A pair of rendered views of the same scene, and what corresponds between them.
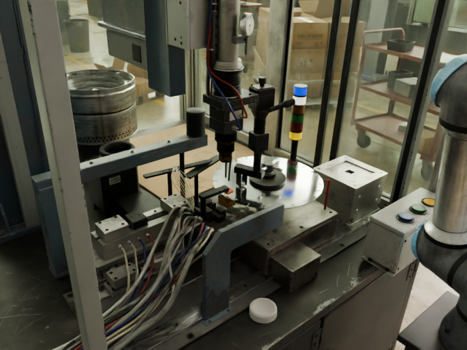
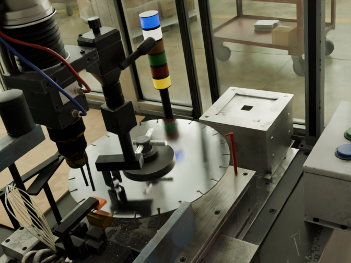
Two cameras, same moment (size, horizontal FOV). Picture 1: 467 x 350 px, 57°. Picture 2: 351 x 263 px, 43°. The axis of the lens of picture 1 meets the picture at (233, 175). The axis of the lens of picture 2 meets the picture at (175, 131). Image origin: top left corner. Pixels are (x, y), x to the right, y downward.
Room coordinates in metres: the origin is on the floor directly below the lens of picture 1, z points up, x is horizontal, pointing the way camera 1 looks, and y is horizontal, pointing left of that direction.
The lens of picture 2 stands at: (0.39, -0.02, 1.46)
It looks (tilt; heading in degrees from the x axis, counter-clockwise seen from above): 31 degrees down; 349
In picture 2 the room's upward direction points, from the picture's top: 11 degrees counter-clockwise
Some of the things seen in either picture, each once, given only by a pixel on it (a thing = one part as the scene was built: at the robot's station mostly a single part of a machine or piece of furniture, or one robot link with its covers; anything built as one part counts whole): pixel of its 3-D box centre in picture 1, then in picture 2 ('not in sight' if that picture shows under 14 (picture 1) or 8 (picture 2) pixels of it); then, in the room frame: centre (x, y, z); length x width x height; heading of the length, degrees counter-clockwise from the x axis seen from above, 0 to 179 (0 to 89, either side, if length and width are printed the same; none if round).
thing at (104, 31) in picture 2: (260, 115); (108, 78); (1.08, -0.06, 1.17); 0.06 x 0.05 x 0.20; 122
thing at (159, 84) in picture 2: (295, 134); (161, 80); (1.43, -0.21, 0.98); 0.05 x 0.04 x 0.03; 41
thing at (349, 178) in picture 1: (346, 190); (249, 132); (1.32, -0.39, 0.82); 0.18 x 0.18 x 0.15; 41
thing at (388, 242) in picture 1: (408, 229); (348, 162); (1.09, -0.53, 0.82); 0.28 x 0.11 x 0.15; 131
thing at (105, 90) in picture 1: (99, 123); not in sight; (1.61, 0.54, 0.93); 0.31 x 0.31 x 0.36
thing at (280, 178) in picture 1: (267, 176); (147, 155); (1.14, -0.10, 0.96); 0.11 x 0.11 x 0.03
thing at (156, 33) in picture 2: (299, 98); (152, 32); (1.43, -0.21, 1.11); 0.05 x 0.04 x 0.03; 41
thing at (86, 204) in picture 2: (215, 201); (84, 225); (1.02, 0.05, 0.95); 0.10 x 0.03 x 0.07; 131
